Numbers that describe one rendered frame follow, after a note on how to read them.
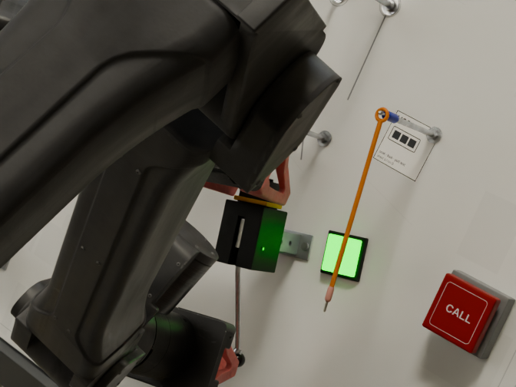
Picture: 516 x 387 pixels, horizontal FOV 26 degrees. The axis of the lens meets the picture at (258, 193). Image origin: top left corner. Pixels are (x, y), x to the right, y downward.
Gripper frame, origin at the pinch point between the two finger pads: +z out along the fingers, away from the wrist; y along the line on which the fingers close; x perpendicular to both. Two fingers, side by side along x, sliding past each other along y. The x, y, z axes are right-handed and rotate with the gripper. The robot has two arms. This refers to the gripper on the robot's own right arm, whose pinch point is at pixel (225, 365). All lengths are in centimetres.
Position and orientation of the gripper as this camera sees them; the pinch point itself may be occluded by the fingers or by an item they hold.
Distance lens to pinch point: 100.5
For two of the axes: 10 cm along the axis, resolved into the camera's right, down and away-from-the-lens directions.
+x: -3.0, 9.4, -1.5
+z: 5.0, 2.9, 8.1
